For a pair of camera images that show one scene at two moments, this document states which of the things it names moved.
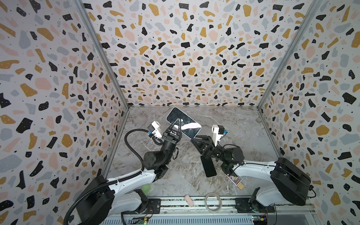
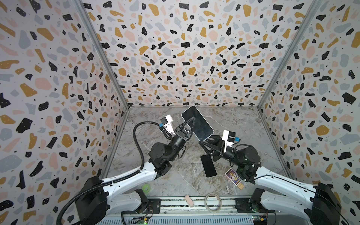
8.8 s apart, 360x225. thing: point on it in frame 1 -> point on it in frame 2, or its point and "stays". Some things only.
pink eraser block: [189, 201] stays
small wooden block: [240, 185] stays
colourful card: [236, 180] stays
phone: [189, 126] -> [199, 125]
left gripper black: [171, 138] -> [183, 133]
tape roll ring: [205, 202] stays
